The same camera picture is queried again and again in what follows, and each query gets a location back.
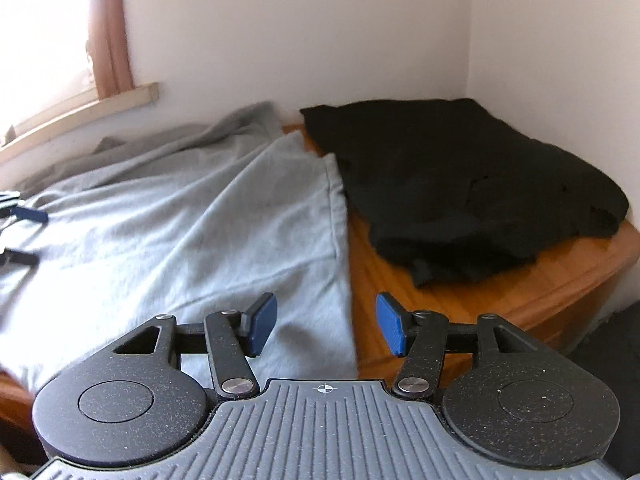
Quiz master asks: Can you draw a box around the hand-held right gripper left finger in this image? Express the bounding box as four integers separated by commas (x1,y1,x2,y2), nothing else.
112,292,278,403

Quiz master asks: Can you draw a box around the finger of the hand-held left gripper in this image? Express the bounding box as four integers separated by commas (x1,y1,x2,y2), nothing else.
0,248,40,271
0,191,49,224

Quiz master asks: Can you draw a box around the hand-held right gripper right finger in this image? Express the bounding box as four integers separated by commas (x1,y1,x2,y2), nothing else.
376,291,548,403

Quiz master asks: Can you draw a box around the grey printed hoodie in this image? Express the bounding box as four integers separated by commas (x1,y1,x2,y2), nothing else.
0,101,359,393

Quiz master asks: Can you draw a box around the beige window sill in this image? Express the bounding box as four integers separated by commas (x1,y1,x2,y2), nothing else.
0,82,160,166

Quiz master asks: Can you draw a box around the black folded garment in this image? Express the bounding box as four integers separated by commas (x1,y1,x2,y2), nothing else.
299,97,630,288

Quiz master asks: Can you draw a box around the dark blurry object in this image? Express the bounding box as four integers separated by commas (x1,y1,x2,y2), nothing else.
570,300,640,480

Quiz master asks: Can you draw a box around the brown wooden window frame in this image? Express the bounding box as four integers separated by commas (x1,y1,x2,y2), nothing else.
87,0,135,100

